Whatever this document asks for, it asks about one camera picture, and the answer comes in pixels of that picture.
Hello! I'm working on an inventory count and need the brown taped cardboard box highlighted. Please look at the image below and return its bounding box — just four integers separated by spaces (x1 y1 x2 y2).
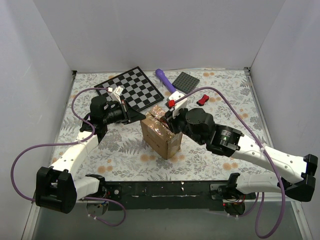
140 105 183 160

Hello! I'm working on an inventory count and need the red black utility knife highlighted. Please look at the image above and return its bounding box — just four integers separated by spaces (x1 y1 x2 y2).
196 94 210 107

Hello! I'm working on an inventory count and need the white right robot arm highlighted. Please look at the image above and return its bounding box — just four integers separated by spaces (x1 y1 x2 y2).
161 108 318 202

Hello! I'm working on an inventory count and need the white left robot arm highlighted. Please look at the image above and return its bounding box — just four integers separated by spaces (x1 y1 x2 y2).
35 96 146 214

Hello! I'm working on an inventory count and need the black white checkerboard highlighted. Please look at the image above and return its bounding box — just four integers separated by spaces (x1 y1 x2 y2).
95 66 165 112

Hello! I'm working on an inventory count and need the dark grey studded plate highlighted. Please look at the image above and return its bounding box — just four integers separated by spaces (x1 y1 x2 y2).
172 72 200 94

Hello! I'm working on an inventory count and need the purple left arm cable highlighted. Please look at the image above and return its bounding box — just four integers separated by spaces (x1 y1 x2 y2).
10 86 126 227

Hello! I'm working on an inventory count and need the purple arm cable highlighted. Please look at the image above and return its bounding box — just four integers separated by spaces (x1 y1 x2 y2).
10 86 126 227
180 86 286 239

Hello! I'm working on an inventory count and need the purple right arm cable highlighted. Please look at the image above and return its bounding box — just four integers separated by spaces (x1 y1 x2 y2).
180 86 286 239

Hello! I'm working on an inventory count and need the purple cylindrical handle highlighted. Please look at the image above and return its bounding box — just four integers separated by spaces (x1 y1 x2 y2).
155 68 179 100

